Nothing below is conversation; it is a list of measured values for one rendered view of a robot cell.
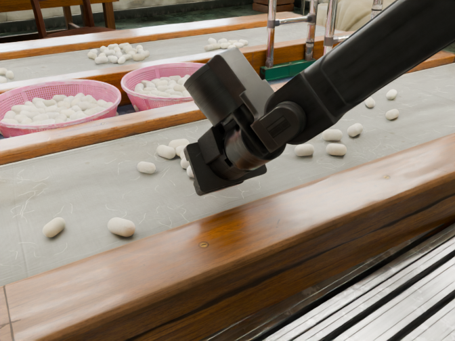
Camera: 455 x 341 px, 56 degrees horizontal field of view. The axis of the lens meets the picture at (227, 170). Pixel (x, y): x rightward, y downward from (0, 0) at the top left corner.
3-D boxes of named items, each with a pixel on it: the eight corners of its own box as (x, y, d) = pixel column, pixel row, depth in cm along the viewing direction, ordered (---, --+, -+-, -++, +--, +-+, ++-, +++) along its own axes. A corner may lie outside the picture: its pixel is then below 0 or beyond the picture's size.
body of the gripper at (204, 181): (181, 149, 56) (199, 130, 49) (246, 132, 60) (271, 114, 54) (196, 195, 55) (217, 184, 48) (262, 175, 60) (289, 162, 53)
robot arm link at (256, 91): (164, 97, 46) (233, 26, 38) (208, 76, 53) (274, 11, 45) (227, 181, 47) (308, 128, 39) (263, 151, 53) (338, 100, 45)
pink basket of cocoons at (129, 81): (254, 123, 102) (256, 84, 97) (149, 149, 90) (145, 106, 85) (203, 90, 122) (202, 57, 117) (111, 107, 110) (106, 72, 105)
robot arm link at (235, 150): (205, 134, 51) (227, 114, 44) (238, 111, 53) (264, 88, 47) (240, 181, 51) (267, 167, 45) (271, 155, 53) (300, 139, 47)
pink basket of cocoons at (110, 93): (151, 136, 95) (147, 95, 91) (41, 185, 77) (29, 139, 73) (80, 108, 110) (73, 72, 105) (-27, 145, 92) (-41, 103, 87)
